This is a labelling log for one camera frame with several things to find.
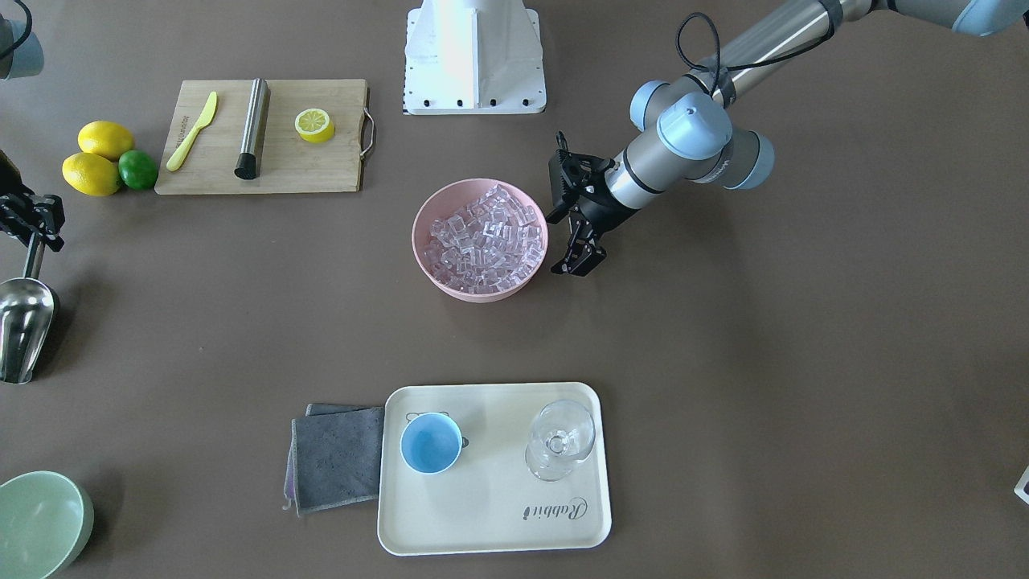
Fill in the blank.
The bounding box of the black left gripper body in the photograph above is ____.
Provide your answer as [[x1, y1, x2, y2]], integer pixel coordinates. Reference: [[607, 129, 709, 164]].
[[545, 131, 636, 239]]

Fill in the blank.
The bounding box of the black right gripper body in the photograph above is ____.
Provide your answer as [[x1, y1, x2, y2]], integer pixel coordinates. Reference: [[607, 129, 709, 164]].
[[1, 151, 65, 242]]

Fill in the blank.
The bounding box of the steel ice scoop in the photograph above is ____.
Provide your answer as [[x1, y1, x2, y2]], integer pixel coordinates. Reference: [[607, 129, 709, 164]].
[[1, 233, 59, 384]]

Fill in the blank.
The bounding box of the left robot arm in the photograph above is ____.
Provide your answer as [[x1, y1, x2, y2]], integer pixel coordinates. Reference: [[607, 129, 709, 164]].
[[547, 1, 1027, 277]]

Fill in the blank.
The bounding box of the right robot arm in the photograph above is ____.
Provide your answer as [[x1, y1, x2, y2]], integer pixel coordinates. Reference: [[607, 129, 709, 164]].
[[1, 1, 65, 252]]

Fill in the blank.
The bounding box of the pink bowl of ice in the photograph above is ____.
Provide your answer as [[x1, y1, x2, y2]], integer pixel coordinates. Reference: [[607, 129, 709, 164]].
[[411, 179, 549, 303]]

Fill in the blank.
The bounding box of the light blue cup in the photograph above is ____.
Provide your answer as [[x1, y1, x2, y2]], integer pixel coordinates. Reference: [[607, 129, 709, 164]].
[[400, 412, 469, 475]]

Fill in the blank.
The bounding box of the yellow lemon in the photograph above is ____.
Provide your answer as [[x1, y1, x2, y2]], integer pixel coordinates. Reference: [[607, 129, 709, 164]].
[[61, 153, 125, 197], [76, 120, 135, 162]]

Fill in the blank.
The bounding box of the green lime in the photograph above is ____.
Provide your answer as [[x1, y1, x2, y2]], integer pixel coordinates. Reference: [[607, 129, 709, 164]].
[[117, 150, 159, 190]]

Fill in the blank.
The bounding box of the yellow plastic knife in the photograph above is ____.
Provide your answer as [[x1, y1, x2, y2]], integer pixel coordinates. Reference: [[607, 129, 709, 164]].
[[165, 91, 219, 172]]

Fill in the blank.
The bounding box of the clear wine glass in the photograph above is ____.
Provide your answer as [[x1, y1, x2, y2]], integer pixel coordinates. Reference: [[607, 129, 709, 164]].
[[525, 399, 596, 483]]

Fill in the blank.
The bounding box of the steel cylindrical muddler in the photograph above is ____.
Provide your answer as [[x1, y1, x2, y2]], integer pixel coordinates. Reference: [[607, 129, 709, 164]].
[[234, 78, 271, 180]]

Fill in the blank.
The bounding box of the wooden cutting board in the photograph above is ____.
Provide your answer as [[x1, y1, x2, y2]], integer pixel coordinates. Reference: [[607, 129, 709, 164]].
[[155, 78, 368, 195]]

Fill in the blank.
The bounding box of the cream serving tray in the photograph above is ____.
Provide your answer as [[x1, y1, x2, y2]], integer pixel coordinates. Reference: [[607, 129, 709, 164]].
[[376, 382, 613, 556]]

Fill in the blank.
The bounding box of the half lemon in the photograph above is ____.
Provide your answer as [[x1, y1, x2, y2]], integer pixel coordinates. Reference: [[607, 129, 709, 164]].
[[294, 109, 335, 143]]

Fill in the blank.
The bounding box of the mint green bowl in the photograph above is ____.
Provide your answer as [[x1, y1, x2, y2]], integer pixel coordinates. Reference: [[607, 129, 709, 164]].
[[1, 470, 93, 578]]

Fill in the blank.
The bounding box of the grey folded cloth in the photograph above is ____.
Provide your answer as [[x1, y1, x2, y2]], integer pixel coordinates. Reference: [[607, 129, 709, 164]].
[[282, 403, 385, 517]]

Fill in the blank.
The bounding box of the white camera post base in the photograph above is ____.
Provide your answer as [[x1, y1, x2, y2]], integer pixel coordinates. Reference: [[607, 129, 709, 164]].
[[402, 1, 547, 115]]

